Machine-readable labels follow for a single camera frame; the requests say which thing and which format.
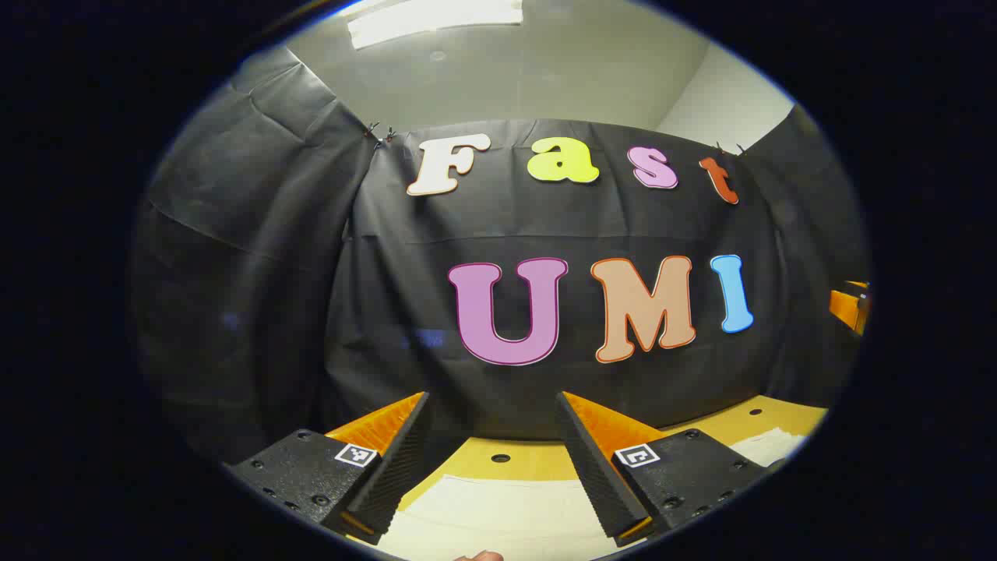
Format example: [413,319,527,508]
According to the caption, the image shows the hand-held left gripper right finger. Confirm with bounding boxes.
[555,391,770,548]

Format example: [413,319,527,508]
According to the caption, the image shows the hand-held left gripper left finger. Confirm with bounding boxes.
[224,392,431,545]

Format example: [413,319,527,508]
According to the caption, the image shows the white jeans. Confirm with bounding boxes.
[374,427,811,561]

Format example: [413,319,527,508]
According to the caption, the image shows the ceiling light panel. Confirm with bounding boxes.
[347,0,524,50]

